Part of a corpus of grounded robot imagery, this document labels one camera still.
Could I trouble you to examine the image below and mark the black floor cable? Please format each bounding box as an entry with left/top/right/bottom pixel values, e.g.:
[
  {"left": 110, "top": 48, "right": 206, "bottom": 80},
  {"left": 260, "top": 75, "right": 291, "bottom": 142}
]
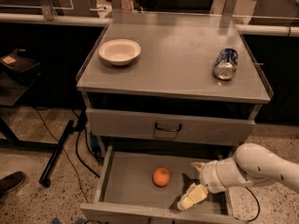
[{"left": 33, "top": 106, "right": 106, "bottom": 203}]

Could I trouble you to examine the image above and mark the open grey middle drawer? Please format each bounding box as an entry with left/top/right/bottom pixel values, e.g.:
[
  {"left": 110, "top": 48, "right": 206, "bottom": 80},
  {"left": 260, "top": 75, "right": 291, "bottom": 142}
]
[{"left": 80, "top": 147, "right": 247, "bottom": 224}]

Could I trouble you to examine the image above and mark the grey top drawer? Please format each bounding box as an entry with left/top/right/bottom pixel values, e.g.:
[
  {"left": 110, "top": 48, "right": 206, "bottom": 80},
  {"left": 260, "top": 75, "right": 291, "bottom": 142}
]
[{"left": 86, "top": 108, "right": 255, "bottom": 146}]

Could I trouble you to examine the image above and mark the black cable right floor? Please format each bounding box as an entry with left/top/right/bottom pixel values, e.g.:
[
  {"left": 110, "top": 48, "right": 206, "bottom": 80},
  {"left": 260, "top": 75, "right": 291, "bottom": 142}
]
[{"left": 233, "top": 187, "right": 262, "bottom": 223}]

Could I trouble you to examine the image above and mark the blue soda can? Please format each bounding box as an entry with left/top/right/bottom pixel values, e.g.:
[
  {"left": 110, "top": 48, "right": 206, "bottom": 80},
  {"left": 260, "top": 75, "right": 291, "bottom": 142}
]
[{"left": 214, "top": 48, "right": 238, "bottom": 80}]

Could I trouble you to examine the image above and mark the grey horizontal rail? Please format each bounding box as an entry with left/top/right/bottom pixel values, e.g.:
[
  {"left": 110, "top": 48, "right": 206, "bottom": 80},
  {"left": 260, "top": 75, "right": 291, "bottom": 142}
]
[{"left": 0, "top": 13, "right": 111, "bottom": 27}]

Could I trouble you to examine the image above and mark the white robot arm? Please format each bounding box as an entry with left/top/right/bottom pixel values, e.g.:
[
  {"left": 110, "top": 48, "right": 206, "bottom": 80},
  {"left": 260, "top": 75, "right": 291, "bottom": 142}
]
[{"left": 177, "top": 143, "right": 299, "bottom": 211}]

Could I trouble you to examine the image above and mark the black drawer handle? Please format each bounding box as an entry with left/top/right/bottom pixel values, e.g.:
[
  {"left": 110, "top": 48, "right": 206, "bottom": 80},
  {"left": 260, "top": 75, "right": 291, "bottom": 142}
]
[{"left": 154, "top": 122, "right": 182, "bottom": 133}]

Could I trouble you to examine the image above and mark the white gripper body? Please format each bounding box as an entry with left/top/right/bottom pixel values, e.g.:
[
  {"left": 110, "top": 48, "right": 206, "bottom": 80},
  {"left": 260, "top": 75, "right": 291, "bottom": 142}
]
[{"left": 199, "top": 161, "right": 226, "bottom": 194}]

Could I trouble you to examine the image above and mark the black box with label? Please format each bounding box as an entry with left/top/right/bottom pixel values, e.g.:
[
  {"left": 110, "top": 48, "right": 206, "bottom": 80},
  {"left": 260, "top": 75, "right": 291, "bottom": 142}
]
[{"left": 0, "top": 49, "right": 41, "bottom": 86}]

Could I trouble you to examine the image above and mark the white bowl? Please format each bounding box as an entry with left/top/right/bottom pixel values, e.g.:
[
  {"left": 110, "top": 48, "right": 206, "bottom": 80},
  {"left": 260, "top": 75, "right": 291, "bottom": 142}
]
[{"left": 98, "top": 39, "right": 141, "bottom": 66}]

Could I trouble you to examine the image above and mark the grey drawer cabinet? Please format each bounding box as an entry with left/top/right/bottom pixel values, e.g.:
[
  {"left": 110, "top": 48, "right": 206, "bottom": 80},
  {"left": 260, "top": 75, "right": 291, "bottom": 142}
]
[{"left": 76, "top": 10, "right": 275, "bottom": 161}]

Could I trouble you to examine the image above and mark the black stand leg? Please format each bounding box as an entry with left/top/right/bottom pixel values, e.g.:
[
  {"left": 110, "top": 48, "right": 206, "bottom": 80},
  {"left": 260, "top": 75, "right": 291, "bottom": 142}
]
[{"left": 39, "top": 120, "right": 74, "bottom": 188}]

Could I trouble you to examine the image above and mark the dark shoe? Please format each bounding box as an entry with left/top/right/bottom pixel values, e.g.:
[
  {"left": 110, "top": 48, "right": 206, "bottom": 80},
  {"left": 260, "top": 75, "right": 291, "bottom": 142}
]
[{"left": 0, "top": 171, "right": 25, "bottom": 197}]

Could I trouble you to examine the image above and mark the orange fruit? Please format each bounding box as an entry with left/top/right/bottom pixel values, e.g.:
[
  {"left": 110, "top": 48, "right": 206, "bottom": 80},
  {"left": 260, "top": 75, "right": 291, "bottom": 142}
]
[{"left": 152, "top": 167, "right": 170, "bottom": 188}]

